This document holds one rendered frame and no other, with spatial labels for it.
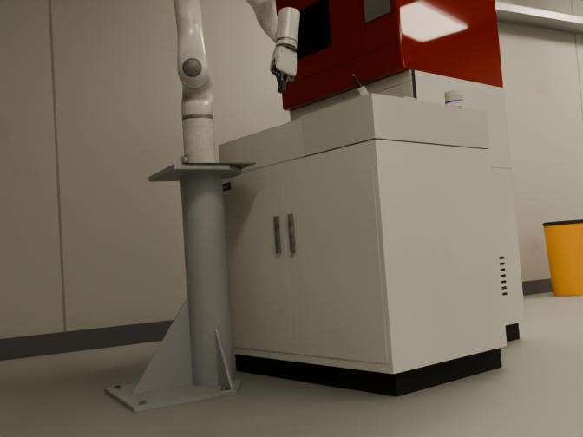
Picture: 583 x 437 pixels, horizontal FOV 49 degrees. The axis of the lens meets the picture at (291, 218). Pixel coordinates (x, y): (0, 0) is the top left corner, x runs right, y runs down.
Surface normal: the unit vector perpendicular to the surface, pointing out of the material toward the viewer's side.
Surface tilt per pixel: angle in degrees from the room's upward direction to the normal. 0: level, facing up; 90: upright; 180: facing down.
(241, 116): 90
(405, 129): 90
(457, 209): 90
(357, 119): 90
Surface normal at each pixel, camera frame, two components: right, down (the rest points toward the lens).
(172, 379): 0.47, -0.09
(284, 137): -0.77, 0.01
